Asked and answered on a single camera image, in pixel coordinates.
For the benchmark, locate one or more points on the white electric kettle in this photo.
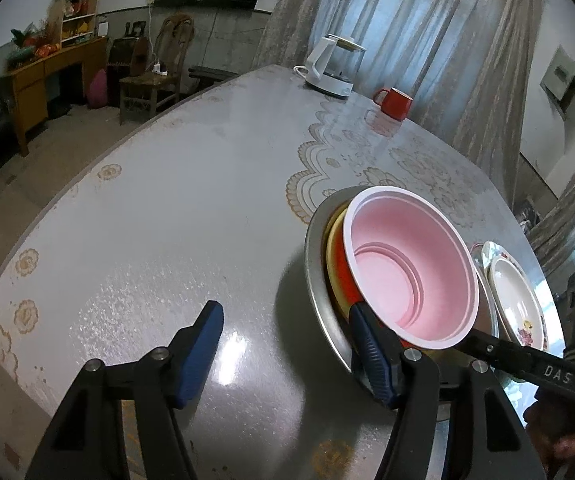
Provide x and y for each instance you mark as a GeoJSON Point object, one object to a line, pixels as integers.
{"type": "Point", "coordinates": [332, 70]}

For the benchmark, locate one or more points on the small photo frame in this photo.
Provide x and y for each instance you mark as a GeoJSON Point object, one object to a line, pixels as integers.
{"type": "Point", "coordinates": [137, 29]}

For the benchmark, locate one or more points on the wooden desk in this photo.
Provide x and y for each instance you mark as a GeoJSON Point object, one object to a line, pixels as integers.
{"type": "Point", "coordinates": [32, 75]}

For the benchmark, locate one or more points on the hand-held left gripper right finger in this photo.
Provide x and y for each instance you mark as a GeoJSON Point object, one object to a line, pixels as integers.
{"type": "Point", "coordinates": [375, 355]}

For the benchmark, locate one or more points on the person's right hand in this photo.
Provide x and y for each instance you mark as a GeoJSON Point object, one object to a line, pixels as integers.
{"type": "Point", "coordinates": [562, 440]}

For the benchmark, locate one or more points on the black bench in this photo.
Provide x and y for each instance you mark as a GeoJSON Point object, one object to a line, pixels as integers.
{"type": "Point", "coordinates": [212, 76]}

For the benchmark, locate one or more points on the white power strip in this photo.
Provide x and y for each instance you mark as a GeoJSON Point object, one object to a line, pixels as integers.
{"type": "Point", "coordinates": [160, 68]}

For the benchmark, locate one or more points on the grey wall electrical panel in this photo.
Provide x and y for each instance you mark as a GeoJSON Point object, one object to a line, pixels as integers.
{"type": "Point", "coordinates": [565, 80]}

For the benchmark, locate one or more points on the red mug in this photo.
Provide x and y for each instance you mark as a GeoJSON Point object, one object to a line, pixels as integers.
{"type": "Point", "coordinates": [396, 105]}

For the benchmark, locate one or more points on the beige sheer window curtain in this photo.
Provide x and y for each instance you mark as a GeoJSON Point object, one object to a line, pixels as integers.
{"type": "Point", "coordinates": [417, 35]}

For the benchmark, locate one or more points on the beige side curtain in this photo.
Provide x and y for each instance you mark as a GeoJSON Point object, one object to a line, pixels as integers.
{"type": "Point", "coordinates": [567, 210]}

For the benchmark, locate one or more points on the carved wooden chair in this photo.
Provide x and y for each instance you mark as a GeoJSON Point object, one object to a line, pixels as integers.
{"type": "Point", "coordinates": [142, 90]}

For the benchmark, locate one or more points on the red plastic bowl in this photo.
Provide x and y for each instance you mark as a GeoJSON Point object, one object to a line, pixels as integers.
{"type": "Point", "coordinates": [407, 270]}

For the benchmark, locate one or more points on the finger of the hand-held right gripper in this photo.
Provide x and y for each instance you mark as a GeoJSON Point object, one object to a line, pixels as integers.
{"type": "Point", "coordinates": [527, 362]}

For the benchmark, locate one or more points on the white oval floral dish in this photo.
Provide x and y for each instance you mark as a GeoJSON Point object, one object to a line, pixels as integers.
{"type": "Point", "coordinates": [515, 300]}

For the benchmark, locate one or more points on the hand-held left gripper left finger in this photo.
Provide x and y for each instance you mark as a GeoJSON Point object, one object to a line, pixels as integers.
{"type": "Point", "coordinates": [200, 355]}

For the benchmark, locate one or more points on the decorative fruit arrangement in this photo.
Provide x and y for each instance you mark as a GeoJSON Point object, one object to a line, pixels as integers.
{"type": "Point", "coordinates": [32, 45]}

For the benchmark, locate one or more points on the white plate red print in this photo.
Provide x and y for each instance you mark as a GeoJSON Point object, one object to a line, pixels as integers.
{"type": "Point", "coordinates": [492, 250]}

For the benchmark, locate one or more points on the yellow bowl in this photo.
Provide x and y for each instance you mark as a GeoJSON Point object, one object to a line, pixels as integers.
{"type": "Point", "coordinates": [335, 270]}

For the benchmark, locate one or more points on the stainless steel bowl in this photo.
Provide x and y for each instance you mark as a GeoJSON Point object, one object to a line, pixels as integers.
{"type": "Point", "coordinates": [317, 270]}

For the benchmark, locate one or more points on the wooden desktop shelf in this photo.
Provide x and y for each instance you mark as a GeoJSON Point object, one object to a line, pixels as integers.
{"type": "Point", "coordinates": [78, 20]}

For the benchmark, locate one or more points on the pink bag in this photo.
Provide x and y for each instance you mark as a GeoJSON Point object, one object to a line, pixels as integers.
{"type": "Point", "coordinates": [98, 89]}

